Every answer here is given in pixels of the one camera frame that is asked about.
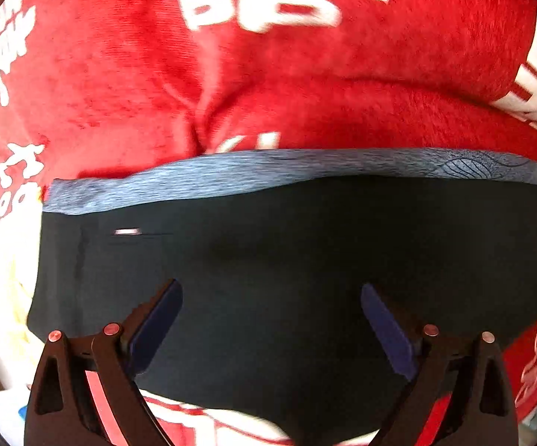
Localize red printed blanket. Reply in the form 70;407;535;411
0;0;537;446

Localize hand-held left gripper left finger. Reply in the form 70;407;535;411
23;279;184;446

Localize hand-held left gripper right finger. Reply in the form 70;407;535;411
360;282;520;446

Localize black pants with grey waistband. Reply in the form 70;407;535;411
27;148;537;446

